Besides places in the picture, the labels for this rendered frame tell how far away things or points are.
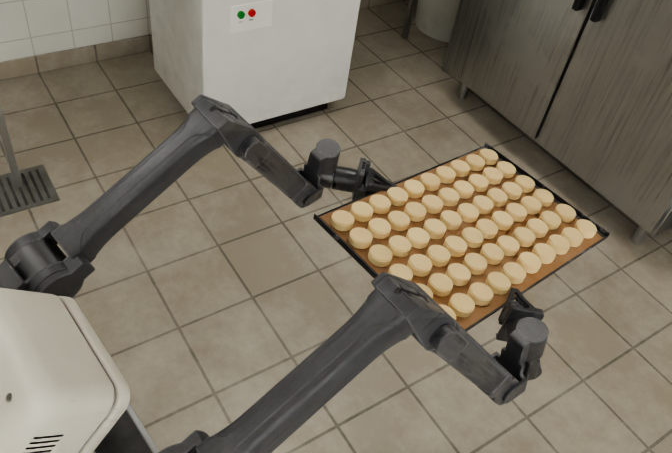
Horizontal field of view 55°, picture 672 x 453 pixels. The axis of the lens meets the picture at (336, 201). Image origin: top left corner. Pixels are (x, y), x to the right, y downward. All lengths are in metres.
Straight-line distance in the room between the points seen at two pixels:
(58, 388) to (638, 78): 2.51
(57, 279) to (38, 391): 0.29
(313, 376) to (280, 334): 1.61
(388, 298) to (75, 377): 0.39
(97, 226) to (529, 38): 2.49
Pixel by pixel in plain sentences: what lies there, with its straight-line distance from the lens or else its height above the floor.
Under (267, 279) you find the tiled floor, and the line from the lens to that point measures 2.60.
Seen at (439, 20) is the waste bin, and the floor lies 0.13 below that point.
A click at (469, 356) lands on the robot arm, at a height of 1.17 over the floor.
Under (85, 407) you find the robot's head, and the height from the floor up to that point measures 1.27.
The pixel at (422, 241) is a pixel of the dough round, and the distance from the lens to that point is 1.41.
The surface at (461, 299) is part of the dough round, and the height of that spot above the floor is 1.02.
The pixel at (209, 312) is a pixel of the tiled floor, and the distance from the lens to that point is 2.50.
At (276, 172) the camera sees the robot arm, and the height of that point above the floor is 1.14.
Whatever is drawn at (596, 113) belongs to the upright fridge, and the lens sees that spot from 3.06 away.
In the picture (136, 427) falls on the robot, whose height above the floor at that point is 0.97.
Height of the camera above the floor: 2.01
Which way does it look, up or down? 43 degrees down
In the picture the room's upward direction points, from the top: 10 degrees clockwise
